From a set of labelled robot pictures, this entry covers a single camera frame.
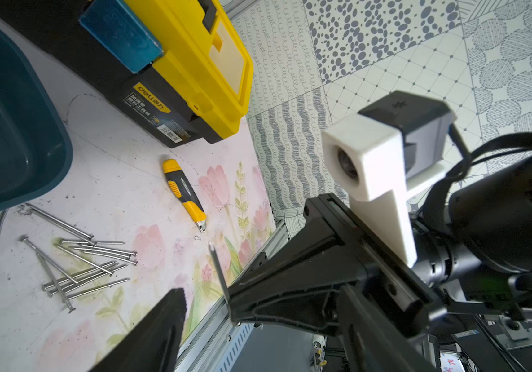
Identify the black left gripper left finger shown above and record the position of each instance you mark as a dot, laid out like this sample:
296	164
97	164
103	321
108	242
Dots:
154	342

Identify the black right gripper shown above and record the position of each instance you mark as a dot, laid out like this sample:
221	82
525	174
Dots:
435	275

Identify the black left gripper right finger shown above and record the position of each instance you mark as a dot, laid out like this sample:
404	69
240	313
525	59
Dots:
381	329

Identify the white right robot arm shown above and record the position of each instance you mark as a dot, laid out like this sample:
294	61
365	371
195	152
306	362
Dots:
492	217

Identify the teal plastic storage box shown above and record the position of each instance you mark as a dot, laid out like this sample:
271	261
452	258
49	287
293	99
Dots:
35	149

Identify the steel nail lower pile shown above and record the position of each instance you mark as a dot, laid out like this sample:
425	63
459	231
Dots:
97	288

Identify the steel nail pile centre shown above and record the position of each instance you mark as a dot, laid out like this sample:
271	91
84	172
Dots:
64	268

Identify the yellow black utility knife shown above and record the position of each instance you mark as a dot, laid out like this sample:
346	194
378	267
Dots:
184	192

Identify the yellow black toolbox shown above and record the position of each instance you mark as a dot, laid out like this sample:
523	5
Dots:
178	69

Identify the aluminium mounting rail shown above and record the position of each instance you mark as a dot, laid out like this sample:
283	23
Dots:
215	344

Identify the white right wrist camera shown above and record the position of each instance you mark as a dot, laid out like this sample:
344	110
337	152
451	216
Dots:
385	154

